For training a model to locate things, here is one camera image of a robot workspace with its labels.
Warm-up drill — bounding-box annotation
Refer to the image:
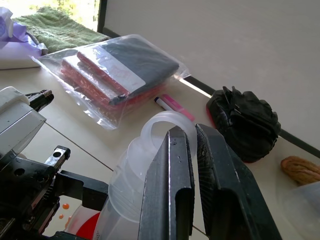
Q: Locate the white flat box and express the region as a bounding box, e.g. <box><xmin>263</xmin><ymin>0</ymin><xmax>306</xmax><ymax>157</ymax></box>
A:
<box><xmin>0</xmin><ymin>41</ymin><xmax>42</xmax><ymax>71</ymax></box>

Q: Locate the clear zip plastic bag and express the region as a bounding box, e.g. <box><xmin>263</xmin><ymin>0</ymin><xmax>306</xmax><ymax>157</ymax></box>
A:
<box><xmin>31</xmin><ymin>33</ymin><xmax>192</xmax><ymax>131</ymax></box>

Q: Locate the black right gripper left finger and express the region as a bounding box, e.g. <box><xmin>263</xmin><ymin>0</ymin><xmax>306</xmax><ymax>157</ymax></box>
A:
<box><xmin>137</xmin><ymin>125</ymin><xmax>196</xmax><ymax>240</ymax></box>

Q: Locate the purple plastic bag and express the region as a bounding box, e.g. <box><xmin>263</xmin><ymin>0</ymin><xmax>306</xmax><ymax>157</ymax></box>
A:
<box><xmin>0</xmin><ymin>6</ymin><xmax>48</xmax><ymax>57</ymax></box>

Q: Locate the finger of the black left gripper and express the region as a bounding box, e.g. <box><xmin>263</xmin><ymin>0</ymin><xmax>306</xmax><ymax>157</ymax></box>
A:
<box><xmin>53</xmin><ymin>169</ymin><xmax>111</xmax><ymax>210</ymax></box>
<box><xmin>41</xmin><ymin>230</ymin><xmax>81</xmax><ymax>240</ymax></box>

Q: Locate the cup with red liquid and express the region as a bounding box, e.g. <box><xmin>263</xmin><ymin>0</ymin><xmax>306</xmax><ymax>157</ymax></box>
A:
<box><xmin>65</xmin><ymin>206</ymin><xmax>101</xmax><ymax>240</ymax></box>

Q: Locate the clear plastic container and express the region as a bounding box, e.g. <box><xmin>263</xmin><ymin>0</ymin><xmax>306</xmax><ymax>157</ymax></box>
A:
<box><xmin>273</xmin><ymin>181</ymin><xmax>320</xmax><ymax>240</ymax></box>

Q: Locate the green towel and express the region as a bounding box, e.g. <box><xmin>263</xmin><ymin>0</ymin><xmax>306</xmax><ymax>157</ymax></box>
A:
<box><xmin>11</xmin><ymin>6</ymin><xmax>111</xmax><ymax>54</ymax></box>

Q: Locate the black crumpled cloth bundle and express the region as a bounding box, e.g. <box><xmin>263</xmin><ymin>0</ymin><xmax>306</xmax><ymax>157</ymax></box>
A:
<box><xmin>205</xmin><ymin>86</ymin><xmax>282</xmax><ymax>164</ymax></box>

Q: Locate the black window frame post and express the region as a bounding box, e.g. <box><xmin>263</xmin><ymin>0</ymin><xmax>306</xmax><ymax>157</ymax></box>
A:
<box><xmin>96</xmin><ymin>0</ymin><xmax>109</xmax><ymax>34</ymax></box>

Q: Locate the pink marker pen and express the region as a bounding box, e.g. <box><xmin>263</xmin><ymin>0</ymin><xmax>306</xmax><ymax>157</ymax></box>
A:
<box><xmin>154</xmin><ymin>93</ymin><xmax>196</xmax><ymax>123</ymax></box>

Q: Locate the black folded cloth in bag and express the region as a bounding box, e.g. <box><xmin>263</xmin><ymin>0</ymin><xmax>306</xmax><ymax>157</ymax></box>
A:
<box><xmin>101</xmin><ymin>37</ymin><xmax>180</xmax><ymax>106</ymax></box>

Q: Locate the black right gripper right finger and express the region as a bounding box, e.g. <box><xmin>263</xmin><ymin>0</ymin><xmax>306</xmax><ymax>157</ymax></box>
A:
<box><xmin>195</xmin><ymin>123</ymin><xmax>283</xmax><ymax>240</ymax></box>

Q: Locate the red pad stack in bag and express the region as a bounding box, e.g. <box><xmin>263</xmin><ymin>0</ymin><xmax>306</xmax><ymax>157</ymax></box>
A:
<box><xmin>59</xmin><ymin>51</ymin><xmax>168</xmax><ymax>121</ymax></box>

